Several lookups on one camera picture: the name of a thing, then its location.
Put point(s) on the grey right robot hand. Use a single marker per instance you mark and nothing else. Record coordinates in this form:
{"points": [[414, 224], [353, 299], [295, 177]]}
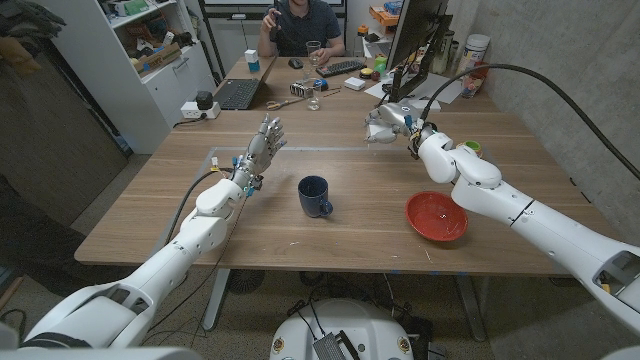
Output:
{"points": [[400, 116]]}

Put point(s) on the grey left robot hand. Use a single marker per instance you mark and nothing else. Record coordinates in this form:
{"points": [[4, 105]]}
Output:
{"points": [[260, 150]]}

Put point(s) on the white cube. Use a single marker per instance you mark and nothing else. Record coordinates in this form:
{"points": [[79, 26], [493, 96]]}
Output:
{"points": [[377, 129]]}

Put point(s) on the red bowl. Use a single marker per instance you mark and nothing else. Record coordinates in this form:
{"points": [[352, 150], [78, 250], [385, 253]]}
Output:
{"points": [[435, 217]]}

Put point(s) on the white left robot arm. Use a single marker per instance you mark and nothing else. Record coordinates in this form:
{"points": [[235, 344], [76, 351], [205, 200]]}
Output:
{"points": [[165, 265]]}

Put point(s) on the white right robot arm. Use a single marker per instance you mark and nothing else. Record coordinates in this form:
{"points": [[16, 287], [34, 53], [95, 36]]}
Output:
{"points": [[550, 230]]}

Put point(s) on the dark blue mug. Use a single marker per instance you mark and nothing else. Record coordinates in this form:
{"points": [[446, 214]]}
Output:
{"points": [[312, 197]]}

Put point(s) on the white paper sheets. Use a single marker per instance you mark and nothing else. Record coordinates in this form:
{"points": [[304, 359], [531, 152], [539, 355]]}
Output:
{"points": [[442, 89]]}

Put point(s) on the yellow and black disc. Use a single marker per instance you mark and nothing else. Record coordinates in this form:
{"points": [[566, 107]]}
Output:
{"points": [[366, 73]]}

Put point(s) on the small white box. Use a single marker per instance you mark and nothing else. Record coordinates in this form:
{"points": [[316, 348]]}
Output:
{"points": [[354, 83]]}

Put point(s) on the black laptop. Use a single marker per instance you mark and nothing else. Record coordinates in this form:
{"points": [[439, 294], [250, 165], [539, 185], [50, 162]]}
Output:
{"points": [[237, 94]]}

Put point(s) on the clear glass jar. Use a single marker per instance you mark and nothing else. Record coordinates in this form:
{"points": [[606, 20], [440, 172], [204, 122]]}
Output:
{"points": [[313, 101]]}

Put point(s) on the small metal parts rack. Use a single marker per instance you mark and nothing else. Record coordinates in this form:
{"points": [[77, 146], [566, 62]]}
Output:
{"points": [[301, 90]]}

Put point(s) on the black power adapter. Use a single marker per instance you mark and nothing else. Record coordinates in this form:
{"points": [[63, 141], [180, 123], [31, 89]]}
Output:
{"points": [[204, 100]]}

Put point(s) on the black keyboard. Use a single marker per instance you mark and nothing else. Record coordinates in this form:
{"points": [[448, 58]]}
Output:
{"points": [[340, 68]]}

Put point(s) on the yellow green tape roll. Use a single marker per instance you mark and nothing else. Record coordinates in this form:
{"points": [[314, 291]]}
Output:
{"points": [[472, 145]]}

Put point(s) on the white power strip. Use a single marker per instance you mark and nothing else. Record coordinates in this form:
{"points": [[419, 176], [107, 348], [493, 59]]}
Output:
{"points": [[190, 111]]}

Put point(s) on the white and blue box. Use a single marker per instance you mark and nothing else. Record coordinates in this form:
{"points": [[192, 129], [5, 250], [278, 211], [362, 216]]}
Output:
{"points": [[251, 60]]}

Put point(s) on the black computer monitor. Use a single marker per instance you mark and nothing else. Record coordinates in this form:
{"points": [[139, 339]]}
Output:
{"points": [[415, 25]]}

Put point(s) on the black computer mouse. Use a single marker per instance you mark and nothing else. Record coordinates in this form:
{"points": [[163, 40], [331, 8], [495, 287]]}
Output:
{"points": [[295, 63]]}

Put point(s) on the white canister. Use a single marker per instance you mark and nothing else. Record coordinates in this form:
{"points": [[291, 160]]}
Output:
{"points": [[472, 50]]}

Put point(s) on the orange box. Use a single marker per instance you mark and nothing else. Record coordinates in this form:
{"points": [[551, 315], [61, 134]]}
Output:
{"points": [[384, 16]]}

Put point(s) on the clear drinking glass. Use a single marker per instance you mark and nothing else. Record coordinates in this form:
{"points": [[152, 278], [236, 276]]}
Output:
{"points": [[313, 52]]}

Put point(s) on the white shelf cabinet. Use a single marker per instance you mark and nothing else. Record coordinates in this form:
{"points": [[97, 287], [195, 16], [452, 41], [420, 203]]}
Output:
{"points": [[150, 100]]}

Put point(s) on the person in dark shirt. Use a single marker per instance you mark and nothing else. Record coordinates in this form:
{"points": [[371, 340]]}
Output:
{"points": [[300, 25]]}

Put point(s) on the round black fan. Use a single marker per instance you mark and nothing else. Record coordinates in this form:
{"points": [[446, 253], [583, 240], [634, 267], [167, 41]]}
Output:
{"points": [[245, 281]]}

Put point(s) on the brown cardboard box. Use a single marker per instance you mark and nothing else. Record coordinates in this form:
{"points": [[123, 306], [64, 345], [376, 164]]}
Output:
{"points": [[157, 59]]}

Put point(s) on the grey table leg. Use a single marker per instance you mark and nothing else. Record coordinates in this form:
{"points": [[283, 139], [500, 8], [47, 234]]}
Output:
{"points": [[472, 307], [217, 300]]}

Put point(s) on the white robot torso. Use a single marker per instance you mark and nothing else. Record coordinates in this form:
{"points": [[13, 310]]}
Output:
{"points": [[345, 320]]}

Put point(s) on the dark wooden panel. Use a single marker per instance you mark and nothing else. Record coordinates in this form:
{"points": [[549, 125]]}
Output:
{"points": [[50, 145]]}

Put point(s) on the dark teleoperation glove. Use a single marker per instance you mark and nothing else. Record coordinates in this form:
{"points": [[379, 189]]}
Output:
{"points": [[30, 22]]}

